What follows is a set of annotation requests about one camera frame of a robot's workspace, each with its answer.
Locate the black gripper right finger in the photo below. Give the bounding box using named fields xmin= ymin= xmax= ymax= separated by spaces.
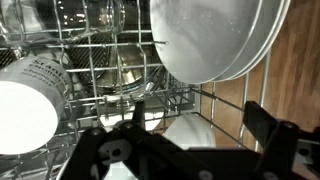
xmin=242 ymin=101 xmax=320 ymax=180

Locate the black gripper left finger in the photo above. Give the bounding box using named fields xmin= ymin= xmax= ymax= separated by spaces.
xmin=59 ymin=100 xmax=214 ymax=180

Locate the white plate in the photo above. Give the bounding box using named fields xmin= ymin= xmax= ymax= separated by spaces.
xmin=214 ymin=0 xmax=291 ymax=82
xmin=150 ymin=0 xmax=262 ymax=84

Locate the white bowl right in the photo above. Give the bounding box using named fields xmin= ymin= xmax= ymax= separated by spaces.
xmin=163 ymin=113 xmax=216 ymax=150

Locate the white printed mug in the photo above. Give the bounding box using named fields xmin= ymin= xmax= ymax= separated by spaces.
xmin=0 ymin=56 xmax=72 ymax=155

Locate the wire dishwasher rack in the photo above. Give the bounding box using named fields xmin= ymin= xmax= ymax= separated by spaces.
xmin=0 ymin=0 xmax=271 ymax=180

